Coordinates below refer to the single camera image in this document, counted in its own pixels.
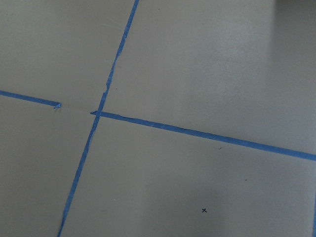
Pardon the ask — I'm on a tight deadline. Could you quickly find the brown paper table cover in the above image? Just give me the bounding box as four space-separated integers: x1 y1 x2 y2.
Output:
0 0 316 237

